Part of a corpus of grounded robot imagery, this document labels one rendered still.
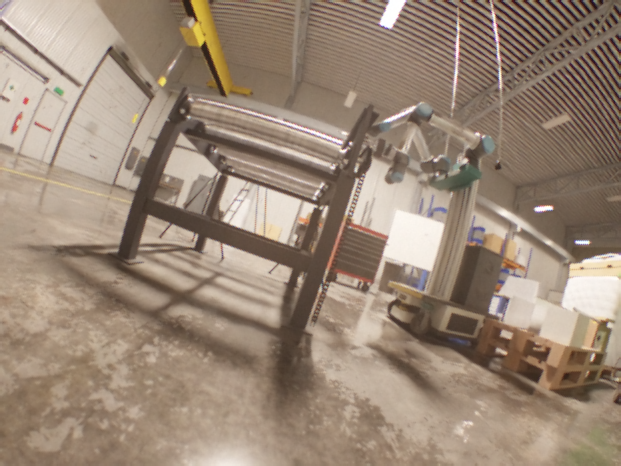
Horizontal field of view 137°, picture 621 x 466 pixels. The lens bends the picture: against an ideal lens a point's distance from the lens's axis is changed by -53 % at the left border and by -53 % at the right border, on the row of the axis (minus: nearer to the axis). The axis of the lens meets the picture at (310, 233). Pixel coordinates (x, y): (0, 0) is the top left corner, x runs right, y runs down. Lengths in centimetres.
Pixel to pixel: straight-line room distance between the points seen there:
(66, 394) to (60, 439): 10
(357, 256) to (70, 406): 381
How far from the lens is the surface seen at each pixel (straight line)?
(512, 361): 209
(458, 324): 221
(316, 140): 124
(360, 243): 395
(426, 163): 283
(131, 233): 139
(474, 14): 941
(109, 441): 48
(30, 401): 53
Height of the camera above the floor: 37
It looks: 3 degrees up
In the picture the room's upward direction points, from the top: 19 degrees clockwise
